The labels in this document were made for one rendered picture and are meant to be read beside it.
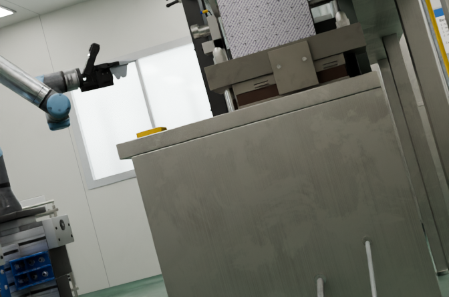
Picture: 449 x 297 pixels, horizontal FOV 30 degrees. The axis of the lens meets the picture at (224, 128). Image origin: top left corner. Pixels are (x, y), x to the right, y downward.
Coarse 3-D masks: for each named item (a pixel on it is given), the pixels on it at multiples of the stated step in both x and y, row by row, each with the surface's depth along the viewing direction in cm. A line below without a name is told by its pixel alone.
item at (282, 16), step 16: (256, 0) 228; (272, 0) 227; (288, 0) 226; (304, 0) 226; (224, 16) 229; (240, 16) 228; (256, 16) 228; (272, 16) 227; (288, 16) 226; (304, 16) 226; (240, 32) 228; (256, 32) 228; (272, 32) 227; (288, 32) 226; (304, 32) 226; (240, 48) 228; (256, 48) 227
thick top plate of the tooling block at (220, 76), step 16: (336, 32) 205; (352, 32) 204; (272, 48) 207; (320, 48) 205; (336, 48) 204; (352, 48) 204; (224, 64) 209; (240, 64) 208; (256, 64) 208; (208, 80) 209; (224, 80) 209; (240, 80) 208
